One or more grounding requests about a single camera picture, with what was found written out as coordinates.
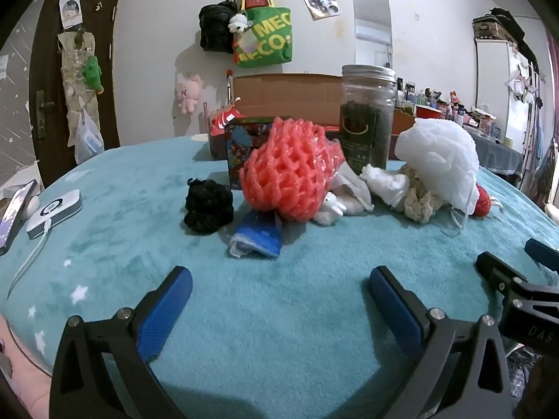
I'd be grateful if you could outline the beige hanging door organizer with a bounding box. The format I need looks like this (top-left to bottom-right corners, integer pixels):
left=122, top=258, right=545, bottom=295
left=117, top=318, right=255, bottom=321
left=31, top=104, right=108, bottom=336
left=58, top=30, right=104, bottom=147

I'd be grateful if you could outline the pink bedsheet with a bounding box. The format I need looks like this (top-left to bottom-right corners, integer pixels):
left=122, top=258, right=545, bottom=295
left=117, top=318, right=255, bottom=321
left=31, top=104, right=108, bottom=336
left=0, top=312, right=55, bottom=419

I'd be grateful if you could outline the red foam fruit net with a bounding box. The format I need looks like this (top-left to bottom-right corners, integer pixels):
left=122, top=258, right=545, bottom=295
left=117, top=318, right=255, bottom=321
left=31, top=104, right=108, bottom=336
left=239, top=117, right=346, bottom=223

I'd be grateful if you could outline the photo on door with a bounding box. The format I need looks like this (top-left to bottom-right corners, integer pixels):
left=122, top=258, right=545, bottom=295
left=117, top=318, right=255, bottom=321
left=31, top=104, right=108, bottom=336
left=59, top=0, right=84, bottom=29

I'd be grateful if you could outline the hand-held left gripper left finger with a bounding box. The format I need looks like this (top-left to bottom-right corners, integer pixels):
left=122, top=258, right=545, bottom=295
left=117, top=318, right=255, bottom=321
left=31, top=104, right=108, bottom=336
left=49, top=265, right=194, bottom=419

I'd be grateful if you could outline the pink curtain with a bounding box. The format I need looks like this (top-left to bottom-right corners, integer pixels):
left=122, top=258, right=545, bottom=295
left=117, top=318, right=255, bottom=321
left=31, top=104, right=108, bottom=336
left=545, top=26, right=559, bottom=204

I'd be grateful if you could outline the white wardrobe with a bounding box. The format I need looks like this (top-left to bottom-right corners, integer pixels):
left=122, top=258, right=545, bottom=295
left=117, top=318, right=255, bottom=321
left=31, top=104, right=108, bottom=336
left=474, top=37, right=532, bottom=149

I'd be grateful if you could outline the dark brown door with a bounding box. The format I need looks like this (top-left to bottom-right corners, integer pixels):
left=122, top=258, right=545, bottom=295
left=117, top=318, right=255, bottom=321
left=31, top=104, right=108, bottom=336
left=28, top=0, right=121, bottom=186

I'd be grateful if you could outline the black knitted scrunchie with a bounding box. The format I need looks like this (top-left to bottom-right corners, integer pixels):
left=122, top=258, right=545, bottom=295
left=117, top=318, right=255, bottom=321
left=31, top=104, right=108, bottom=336
left=183, top=177, right=235, bottom=234

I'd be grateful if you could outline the cardboard box with red lining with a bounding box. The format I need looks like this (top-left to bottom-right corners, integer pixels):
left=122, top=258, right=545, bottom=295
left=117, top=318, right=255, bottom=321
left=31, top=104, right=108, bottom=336
left=208, top=73, right=416, bottom=162

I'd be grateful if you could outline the white hanging garment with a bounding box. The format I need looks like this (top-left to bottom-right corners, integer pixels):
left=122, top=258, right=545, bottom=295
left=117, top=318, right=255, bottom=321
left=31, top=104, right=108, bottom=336
left=504, top=63, right=545, bottom=106

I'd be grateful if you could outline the green tote bag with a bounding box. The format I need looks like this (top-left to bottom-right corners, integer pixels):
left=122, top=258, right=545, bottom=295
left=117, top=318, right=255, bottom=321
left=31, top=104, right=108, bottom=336
left=233, top=0, right=293, bottom=69

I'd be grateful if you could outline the dark bag on wardrobe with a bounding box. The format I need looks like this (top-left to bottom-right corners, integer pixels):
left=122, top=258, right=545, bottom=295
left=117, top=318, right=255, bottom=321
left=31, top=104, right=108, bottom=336
left=472, top=8, right=525, bottom=43

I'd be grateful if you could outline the red knitted ball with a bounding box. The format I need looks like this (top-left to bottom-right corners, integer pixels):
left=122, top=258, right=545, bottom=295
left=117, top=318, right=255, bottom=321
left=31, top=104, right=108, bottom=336
left=472, top=183, right=503, bottom=219

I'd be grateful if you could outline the white power bank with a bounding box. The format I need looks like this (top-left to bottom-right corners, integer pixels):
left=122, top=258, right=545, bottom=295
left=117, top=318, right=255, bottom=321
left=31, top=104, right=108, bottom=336
left=26, top=189, right=83, bottom=240

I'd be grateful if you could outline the metal door handle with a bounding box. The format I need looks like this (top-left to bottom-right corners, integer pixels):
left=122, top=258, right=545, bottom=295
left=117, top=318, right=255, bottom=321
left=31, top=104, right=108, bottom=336
left=36, top=91, right=56, bottom=139

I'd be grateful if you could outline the cream crocheted toy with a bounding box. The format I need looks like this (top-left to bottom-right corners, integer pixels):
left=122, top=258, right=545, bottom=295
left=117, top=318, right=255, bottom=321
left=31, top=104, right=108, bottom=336
left=399, top=163, right=451, bottom=223

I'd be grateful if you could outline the row of cosmetic bottles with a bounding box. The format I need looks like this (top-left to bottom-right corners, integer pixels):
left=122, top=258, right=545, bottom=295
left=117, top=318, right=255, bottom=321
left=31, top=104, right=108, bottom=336
left=395, top=78, right=499, bottom=135

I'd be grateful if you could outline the white mesh bath loofah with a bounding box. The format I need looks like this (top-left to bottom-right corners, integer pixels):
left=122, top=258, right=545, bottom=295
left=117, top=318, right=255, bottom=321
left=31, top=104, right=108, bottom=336
left=395, top=118, right=480, bottom=233

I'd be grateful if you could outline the rectangular tin box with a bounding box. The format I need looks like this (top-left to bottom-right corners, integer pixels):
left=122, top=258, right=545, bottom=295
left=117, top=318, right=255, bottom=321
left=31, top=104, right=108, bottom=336
left=224, top=116, right=290, bottom=191

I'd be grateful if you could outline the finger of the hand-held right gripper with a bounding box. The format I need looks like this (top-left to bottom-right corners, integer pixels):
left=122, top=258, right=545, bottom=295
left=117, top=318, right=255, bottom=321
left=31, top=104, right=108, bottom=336
left=524, top=238, right=559, bottom=265
left=475, top=251, right=531, bottom=300

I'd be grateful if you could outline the small white plush toy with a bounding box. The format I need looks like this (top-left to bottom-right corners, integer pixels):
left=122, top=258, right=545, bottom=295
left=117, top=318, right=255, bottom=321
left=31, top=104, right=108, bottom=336
left=315, top=192, right=348, bottom=227

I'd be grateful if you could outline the smartphone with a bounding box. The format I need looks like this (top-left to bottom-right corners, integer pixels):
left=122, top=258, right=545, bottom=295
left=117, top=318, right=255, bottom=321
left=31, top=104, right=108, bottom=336
left=0, top=179, right=38, bottom=256

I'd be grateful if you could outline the white gauze pouch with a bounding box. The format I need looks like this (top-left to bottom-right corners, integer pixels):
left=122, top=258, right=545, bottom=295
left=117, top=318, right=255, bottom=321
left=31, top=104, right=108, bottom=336
left=334, top=163, right=375, bottom=215

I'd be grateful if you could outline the white cloth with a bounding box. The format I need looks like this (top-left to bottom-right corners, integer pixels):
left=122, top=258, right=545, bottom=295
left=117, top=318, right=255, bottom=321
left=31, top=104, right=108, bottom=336
left=359, top=163, right=411, bottom=210

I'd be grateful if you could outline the pale pink plush toy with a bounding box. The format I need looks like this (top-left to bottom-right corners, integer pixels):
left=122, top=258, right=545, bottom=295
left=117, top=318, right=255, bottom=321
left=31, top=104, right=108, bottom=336
left=175, top=74, right=202, bottom=115

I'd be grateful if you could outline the wall mirror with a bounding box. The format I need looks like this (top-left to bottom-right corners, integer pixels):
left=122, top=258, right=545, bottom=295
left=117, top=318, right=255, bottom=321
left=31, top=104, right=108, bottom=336
left=353, top=0, right=392, bottom=69

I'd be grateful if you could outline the black backpack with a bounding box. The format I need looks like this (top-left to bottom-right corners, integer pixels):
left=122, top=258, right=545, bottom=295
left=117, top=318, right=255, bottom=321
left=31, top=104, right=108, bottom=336
left=199, top=0, right=239, bottom=53

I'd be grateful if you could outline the glass jar of tea leaves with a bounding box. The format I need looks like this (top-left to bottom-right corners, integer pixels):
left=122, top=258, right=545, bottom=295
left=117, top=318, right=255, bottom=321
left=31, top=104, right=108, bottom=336
left=340, top=65, right=397, bottom=175

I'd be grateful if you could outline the white charging cable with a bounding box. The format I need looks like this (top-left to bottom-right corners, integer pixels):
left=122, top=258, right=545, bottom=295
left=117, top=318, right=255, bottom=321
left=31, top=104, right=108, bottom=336
left=8, top=222, right=54, bottom=298

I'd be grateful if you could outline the clear plastic bag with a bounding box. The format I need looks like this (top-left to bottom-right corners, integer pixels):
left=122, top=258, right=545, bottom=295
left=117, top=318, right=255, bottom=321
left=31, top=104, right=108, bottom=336
left=74, top=111, right=106, bottom=165

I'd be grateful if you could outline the wall photo collage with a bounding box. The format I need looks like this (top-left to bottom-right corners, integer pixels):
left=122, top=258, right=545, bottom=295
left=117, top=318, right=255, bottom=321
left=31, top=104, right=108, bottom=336
left=298, top=0, right=341, bottom=21

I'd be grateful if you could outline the green plush toy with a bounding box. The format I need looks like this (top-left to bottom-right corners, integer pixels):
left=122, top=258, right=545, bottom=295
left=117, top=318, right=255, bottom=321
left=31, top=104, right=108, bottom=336
left=83, top=55, right=104, bottom=94

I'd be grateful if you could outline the white plush keychain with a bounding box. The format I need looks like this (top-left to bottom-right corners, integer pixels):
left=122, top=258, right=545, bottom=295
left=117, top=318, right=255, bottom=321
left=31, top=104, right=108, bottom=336
left=228, top=11, right=254, bottom=35

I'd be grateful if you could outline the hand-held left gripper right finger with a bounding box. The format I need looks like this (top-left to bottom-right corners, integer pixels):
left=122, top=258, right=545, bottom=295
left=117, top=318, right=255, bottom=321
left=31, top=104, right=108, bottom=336
left=368, top=265, right=513, bottom=419

